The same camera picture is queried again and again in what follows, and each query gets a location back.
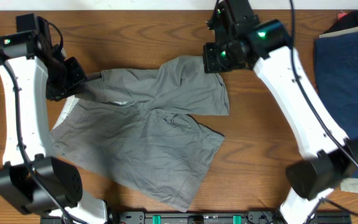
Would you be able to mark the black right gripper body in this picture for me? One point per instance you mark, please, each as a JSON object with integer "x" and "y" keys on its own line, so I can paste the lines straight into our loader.
{"x": 213, "y": 57}

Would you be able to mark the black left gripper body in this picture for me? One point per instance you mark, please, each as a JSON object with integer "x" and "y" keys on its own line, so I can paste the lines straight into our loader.
{"x": 68, "y": 79}

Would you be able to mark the grey shorts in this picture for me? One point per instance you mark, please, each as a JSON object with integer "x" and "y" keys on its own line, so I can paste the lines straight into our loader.
{"x": 139, "y": 128}

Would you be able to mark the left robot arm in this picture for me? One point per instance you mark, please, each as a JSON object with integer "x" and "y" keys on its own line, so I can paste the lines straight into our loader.
{"x": 32, "y": 179}

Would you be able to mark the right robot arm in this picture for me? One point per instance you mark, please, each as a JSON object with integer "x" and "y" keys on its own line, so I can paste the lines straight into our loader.
{"x": 328, "y": 155}

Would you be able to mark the black garment with pink tag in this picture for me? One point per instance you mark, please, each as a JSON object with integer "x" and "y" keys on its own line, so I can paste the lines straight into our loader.
{"x": 345, "y": 21}

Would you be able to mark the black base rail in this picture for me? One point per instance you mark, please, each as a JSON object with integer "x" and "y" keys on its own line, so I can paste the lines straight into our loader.
{"x": 253, "y": 216}

